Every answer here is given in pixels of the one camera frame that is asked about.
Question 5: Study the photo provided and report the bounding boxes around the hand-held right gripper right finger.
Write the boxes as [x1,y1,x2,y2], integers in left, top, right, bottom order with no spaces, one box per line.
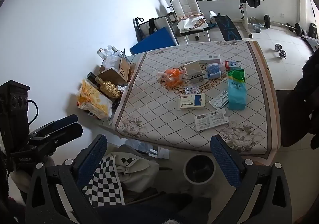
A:
[210,135,292,224]

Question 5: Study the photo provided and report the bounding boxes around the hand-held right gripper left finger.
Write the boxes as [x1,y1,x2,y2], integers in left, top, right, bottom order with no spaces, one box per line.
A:
[25,135,125,224]

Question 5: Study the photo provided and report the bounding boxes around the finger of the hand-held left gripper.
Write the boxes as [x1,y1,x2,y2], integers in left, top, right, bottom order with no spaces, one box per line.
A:
[29,114,78,138]
[46,123,84,148]

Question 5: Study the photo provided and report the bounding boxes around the white trash bin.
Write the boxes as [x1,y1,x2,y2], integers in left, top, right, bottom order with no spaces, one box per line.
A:
[183,155,217,186]

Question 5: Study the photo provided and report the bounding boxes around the blue plastic wrapper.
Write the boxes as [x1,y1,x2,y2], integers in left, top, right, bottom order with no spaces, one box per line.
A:
[206,63,221,79]

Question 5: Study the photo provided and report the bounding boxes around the orange plastic bag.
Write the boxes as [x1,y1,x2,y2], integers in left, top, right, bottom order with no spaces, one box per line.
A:
[158,67,186,87]

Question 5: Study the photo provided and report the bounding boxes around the checkered cloth bag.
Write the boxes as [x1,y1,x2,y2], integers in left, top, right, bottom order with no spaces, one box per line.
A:
[82,155,125,206]

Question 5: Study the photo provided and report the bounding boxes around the yellow snack bag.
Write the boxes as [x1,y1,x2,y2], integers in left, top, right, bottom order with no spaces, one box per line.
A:
[76,79,114,121]

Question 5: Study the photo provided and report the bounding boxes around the flattened white box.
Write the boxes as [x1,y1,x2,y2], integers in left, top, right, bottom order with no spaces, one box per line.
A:
[194,108,229,132]

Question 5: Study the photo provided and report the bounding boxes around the beige tote bag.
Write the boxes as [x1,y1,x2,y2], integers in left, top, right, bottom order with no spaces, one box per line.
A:
[110,145,160,193]

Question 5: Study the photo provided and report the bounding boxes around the dark glass bottle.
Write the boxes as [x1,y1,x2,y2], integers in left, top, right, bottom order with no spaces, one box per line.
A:
[87,72,100,85]

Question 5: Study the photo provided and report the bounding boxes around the gold grenade-shaped bottle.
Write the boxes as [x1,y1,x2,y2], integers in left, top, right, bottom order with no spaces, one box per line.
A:
[95,76,122,100]

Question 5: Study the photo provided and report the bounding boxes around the silver blister pack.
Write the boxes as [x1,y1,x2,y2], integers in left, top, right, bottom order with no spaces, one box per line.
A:
[209,89,229,110]

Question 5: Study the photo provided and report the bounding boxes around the white and blue medicine box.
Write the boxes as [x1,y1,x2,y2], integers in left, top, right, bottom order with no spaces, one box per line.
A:
[176,93,206,111]

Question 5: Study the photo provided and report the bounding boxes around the green tissue packet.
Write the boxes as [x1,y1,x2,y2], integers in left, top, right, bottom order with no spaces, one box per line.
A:
[227,69,247,111]

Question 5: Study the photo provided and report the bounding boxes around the brown cardboard box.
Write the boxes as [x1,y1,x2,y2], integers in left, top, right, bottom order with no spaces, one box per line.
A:
[98,49,136,86]

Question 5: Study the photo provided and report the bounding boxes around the diamond patterned tablecloth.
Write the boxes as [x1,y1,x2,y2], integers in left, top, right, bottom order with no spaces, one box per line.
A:
[113,40,278,160]

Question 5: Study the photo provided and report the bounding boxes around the clear plastic bag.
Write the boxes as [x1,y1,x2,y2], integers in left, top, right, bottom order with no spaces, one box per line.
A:
[103,52,123,71]

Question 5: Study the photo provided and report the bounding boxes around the coloured pill blister pack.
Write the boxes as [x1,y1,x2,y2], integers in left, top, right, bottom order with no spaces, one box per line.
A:
[184,85,200,95]

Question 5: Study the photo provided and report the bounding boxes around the dark cloth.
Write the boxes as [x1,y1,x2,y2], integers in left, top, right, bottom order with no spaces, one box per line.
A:
[95,193,212,224]

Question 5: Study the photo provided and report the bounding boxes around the clear glass bottles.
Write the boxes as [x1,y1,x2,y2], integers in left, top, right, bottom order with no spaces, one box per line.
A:
[97,45,120,60]

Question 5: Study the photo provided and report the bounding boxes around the red and white box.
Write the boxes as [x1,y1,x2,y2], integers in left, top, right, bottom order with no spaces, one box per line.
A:
[225,61,242,72]

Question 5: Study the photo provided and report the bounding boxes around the grey cardboard box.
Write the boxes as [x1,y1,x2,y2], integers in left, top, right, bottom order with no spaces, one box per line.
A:
[184,61,204,84]

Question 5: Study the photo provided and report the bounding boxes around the long white box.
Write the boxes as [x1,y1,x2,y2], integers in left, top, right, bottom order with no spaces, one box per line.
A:
[185,54,221,65]

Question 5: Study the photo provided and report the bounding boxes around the dark jacket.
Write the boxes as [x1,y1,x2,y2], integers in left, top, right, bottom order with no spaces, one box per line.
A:
[293,48,319,150]

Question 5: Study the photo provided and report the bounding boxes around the blue foam mat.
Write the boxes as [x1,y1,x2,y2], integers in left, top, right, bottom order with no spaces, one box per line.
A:
[129,27,179,55]

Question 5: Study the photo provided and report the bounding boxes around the chrome dumbbell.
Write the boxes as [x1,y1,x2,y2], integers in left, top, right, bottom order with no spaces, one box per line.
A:
[275,44,287,59]

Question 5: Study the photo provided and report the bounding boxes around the black bench pad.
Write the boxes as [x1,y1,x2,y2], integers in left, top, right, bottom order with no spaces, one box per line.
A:
[215,15,243,41]

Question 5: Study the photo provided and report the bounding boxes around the beige cloth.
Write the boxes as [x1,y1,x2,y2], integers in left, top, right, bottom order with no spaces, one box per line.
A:
[177,13,207,31]

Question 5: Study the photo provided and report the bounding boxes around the long barbell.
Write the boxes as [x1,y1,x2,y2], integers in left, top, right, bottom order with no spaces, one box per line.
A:
[264,15,307,36]

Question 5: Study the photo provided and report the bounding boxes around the white barbell rack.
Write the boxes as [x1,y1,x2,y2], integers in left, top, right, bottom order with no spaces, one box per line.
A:
[235,0,265,39]

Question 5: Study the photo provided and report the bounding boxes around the white padded chair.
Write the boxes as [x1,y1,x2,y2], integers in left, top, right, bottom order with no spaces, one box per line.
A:
[170,0,211,45]

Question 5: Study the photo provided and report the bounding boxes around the black cable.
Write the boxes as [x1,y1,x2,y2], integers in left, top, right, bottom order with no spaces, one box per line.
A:
[27,99,39,125]

